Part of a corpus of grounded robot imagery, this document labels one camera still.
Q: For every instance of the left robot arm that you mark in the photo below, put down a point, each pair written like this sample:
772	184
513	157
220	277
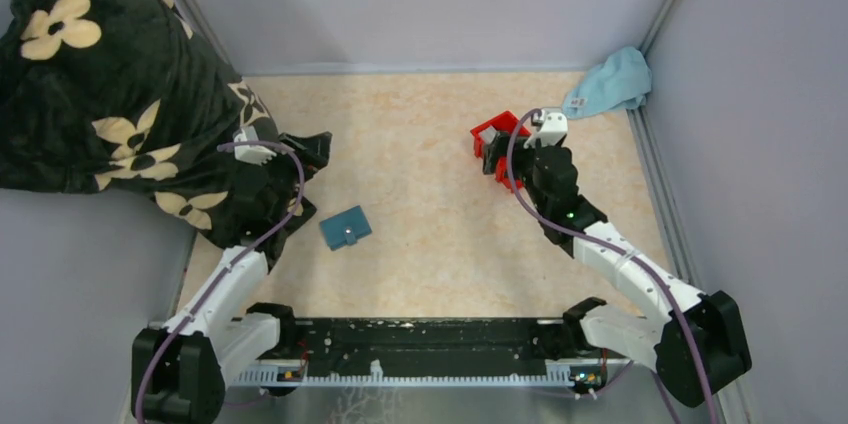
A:
182	369

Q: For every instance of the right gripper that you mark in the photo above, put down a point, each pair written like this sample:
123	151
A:
498	148

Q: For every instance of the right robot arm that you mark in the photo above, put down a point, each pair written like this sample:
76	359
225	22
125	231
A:
693	341

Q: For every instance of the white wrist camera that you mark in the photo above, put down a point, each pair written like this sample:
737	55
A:
550	128
250	153

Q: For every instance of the light blue cloth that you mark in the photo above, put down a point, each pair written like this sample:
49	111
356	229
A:
621	82

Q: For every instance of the teal card holder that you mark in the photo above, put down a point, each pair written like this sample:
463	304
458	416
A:
346	228

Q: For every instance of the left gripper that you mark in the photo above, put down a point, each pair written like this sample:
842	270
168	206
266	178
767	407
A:
314	150

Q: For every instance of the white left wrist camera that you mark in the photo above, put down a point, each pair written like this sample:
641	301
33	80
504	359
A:
250	153

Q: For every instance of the red plastic bin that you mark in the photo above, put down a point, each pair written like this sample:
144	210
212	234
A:
504	123

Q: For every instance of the silver credit cards stack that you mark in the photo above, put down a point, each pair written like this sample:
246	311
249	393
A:
487	135

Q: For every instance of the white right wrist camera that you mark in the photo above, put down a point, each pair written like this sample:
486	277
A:
550	128

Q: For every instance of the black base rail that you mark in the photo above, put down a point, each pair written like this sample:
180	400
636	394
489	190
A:
436	352

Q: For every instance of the black floral blanket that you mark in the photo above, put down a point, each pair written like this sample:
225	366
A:
101	95

